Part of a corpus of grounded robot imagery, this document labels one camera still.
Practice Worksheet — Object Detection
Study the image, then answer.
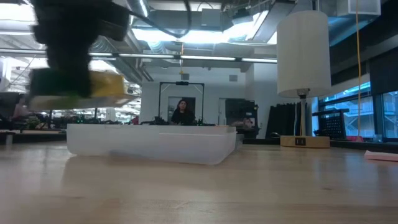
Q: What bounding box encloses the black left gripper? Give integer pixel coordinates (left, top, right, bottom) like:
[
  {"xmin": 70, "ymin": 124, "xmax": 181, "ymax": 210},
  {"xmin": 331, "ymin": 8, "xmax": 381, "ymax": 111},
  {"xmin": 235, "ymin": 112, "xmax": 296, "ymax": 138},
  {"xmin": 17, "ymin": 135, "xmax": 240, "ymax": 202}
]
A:
[{"xmin": 29, "ymin": 0, "xmax": 132, "ymax": 98}]

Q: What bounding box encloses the yellow green crayon box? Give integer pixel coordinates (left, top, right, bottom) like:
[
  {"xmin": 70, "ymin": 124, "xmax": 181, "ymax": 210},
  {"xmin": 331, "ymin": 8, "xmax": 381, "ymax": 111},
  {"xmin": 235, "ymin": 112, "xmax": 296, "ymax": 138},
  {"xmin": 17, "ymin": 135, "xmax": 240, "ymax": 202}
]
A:
[{"xmin": 29, "ymin": 69, "xmax": 138, "ymax": 112}]

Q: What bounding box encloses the clear pencil case grey lid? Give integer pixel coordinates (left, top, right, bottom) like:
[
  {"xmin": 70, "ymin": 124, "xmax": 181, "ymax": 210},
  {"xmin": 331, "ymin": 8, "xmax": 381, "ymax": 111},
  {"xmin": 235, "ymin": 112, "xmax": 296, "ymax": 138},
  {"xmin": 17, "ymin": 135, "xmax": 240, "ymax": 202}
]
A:
[{"xmin": 66, "ymin": 123, "xmax": 245, "ymax": 166}]

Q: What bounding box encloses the pink sticky note pad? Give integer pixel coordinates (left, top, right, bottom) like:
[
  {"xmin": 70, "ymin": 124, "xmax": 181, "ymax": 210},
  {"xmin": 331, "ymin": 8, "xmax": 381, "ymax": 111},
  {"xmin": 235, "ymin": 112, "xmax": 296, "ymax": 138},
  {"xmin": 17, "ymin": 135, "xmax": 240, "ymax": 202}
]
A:
[{"xmin": 364, "ymin": 149, "xmax": 398, "ymax": 162}]

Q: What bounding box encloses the person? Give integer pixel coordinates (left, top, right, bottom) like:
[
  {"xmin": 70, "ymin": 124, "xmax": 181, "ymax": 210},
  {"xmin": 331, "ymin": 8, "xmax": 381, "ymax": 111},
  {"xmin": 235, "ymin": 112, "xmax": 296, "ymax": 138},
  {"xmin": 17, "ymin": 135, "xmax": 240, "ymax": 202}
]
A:
[
  {"xmin": 11, "ymin": 94, "xmax": 32, "ymax": 123},
  {"xmin": 170, "ymin": 99, "xmax": 197, "ymax": 126}
]

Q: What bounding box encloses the black cabinet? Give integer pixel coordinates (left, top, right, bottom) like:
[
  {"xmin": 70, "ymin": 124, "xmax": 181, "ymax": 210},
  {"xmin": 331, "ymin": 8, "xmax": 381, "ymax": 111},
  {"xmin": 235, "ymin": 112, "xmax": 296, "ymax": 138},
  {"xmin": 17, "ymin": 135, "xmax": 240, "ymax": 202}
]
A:
[{"xmin": 224, "ymin": 98, "xmax": 259, "ymax": 139}]

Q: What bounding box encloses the black curtain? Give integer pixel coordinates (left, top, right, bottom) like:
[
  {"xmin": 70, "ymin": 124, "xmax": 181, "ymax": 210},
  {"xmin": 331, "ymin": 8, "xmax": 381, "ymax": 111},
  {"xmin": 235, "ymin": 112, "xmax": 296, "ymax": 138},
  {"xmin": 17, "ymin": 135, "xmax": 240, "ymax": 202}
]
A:
[{"xmin": 265, "ymin": 102, "xmax": 302, "ymax": 139}]

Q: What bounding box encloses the white shade lamp wooden base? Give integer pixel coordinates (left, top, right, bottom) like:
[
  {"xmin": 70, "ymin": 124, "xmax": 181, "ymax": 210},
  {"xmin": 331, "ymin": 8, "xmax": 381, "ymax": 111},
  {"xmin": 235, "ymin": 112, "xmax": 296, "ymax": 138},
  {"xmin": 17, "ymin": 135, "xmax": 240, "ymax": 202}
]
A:
[{"xmin": 276, "ymin": 9, "xmax": 332, "ymax": 149}]

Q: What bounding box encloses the black pegboard rack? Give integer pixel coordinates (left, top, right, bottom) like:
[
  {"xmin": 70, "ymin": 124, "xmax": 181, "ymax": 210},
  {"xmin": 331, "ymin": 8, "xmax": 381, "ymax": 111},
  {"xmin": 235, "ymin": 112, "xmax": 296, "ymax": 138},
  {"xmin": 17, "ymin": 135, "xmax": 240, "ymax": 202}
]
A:
[{"xmin": 312, "ymin": 108, "xmax": 351, "ymax": 140}]

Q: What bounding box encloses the silver ceiling duct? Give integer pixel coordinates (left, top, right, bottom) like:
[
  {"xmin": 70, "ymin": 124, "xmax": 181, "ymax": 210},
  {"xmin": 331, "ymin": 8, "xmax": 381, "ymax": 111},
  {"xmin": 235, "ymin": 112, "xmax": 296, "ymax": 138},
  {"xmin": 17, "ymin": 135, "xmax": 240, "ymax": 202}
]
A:
[{"xmin": 90, "ymin": 0, "xmax": 155, "ymax": 83}]

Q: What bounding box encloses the black rig frame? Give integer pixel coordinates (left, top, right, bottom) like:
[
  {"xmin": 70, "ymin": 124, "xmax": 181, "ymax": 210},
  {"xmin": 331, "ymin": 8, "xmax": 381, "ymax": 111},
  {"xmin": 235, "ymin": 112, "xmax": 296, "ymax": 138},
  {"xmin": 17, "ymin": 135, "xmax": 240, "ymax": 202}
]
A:
[{"xmin": 158, "ymin": 81, "xmax": 206, "ymax": 126}]

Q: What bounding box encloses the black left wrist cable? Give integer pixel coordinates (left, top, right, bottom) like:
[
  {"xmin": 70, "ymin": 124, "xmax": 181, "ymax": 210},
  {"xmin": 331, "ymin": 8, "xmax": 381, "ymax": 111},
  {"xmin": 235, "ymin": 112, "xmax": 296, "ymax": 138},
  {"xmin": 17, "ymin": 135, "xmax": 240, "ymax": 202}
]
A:
[{"xmin": 127, "ymin": 0, "xmax": 193, "ymax": 39}]

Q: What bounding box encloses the yellow hanging cable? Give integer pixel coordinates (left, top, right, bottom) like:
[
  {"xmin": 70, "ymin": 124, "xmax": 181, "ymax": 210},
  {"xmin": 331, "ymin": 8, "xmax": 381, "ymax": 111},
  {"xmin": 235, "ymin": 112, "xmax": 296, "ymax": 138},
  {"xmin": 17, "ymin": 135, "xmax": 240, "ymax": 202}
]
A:
[{"xmin": 354, "ymin": 0, "xmax": 363, "ymax": 138}]

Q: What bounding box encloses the black aluminium table frame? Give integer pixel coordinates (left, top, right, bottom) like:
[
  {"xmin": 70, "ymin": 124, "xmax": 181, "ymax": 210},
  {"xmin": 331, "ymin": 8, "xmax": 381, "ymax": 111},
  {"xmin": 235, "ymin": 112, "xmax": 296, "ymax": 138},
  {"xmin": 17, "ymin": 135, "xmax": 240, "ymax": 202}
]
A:
[{"xmin": 0, "ymin": 129, "xmax": 398, "ymax": 154}]

